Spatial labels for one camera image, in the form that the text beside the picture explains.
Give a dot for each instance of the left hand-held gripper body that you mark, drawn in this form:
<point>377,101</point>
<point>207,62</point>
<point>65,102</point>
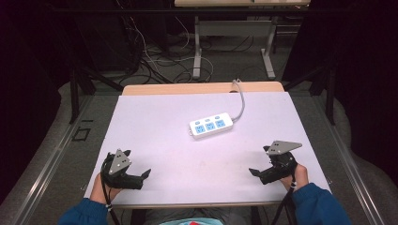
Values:
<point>120,162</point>

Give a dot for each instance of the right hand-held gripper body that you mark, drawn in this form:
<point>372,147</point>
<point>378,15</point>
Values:
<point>280,164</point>

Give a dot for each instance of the person's right hand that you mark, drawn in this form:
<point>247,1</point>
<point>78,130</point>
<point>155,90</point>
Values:
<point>299,178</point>

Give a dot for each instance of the person's left hand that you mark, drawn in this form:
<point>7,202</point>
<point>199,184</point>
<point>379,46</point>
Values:
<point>99,193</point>

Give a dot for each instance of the white table cover sheet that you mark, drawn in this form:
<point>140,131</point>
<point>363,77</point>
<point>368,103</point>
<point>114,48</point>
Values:
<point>194,162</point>

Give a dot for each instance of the white power strip blue sockets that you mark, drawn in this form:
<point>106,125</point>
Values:
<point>211,125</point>

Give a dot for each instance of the person's torso clothing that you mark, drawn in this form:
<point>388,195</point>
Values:
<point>191,218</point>

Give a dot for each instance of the black metal stand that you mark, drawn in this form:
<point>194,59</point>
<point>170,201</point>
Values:
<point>325,87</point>
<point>79,90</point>

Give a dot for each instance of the metal floor rail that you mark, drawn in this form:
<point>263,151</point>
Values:
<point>347,162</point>
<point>50,165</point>

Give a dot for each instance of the white metal frame desk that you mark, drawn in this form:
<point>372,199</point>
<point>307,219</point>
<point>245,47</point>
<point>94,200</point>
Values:
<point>234,28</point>

